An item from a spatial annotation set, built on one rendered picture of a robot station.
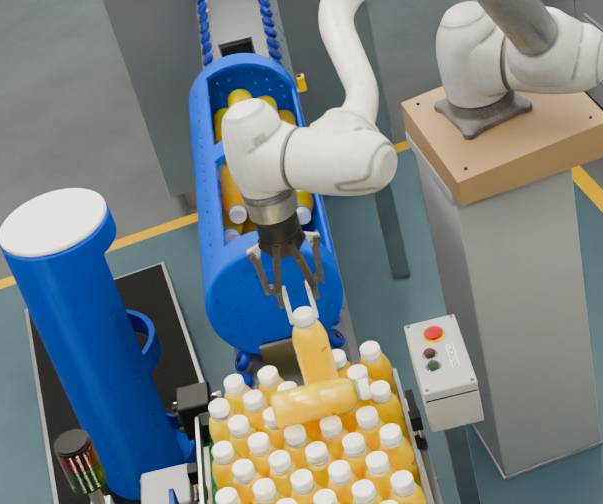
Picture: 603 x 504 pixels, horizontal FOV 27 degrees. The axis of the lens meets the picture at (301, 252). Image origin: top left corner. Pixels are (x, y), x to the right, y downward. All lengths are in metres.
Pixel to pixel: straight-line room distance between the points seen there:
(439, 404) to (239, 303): 0.50
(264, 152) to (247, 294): 0.60
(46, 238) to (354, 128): 1.31
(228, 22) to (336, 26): 1.95
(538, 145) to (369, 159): 1.00
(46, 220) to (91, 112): 2.75
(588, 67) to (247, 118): 1.01
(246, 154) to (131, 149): 3.50
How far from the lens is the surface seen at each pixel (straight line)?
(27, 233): 3.17
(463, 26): 2.86
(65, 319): 3.19
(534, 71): 2.77
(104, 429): 3.44
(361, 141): 1.95
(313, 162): 1.97
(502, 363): 3.31
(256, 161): 2.02
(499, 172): 2.87
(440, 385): 2.29
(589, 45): 2.80
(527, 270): 3.16
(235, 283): 2.53
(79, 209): 3.19
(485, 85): 2.90
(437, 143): 2.97
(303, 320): 2.26
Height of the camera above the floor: 2.66
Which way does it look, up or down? 36 degrees down
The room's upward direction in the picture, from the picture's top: 15 degrees counter-clockwise
